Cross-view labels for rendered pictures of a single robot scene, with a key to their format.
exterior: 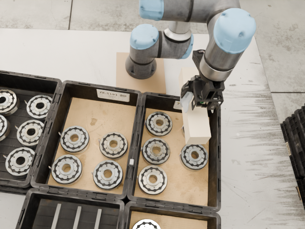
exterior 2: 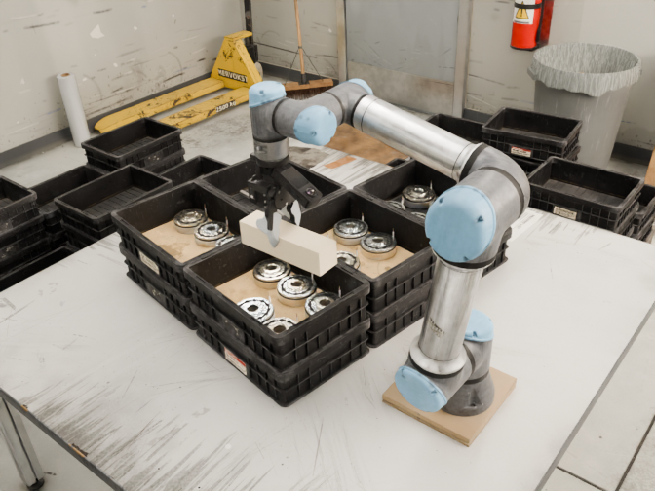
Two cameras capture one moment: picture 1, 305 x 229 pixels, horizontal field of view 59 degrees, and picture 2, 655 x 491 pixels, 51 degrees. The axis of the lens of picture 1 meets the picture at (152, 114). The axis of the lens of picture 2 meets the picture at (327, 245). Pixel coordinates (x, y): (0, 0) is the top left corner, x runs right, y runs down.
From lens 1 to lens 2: 1.76 m
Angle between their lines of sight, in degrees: 80
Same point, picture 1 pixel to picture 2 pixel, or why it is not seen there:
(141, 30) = (475, 319)
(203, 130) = (250, 219)
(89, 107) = not seen: hidden behind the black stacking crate
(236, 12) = (273, 87)
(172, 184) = (250, 288)
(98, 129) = (374, 269)
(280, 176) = (120, 448)
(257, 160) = (171, 439)
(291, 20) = not seen: outside the picture
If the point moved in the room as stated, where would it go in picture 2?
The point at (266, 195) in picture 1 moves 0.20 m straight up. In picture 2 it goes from (129, 411) to (111, 349)
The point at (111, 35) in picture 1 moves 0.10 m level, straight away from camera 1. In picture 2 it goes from (573, 404) to (617, 422)
